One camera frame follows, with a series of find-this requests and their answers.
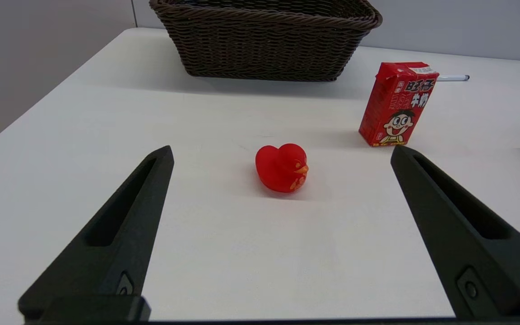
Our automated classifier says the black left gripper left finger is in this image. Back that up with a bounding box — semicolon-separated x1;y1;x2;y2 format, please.
18;145;175;319

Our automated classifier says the red milk carton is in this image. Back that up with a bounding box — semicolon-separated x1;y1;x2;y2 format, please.
358;62;440;148

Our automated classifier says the dark brown wicker basket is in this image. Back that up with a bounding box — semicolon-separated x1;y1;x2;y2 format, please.
149;0;383;82

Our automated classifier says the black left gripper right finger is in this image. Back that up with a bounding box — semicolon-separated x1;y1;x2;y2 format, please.
390;144;520;319

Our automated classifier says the red tomato toy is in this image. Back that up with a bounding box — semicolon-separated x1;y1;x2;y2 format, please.
255;143;309;194

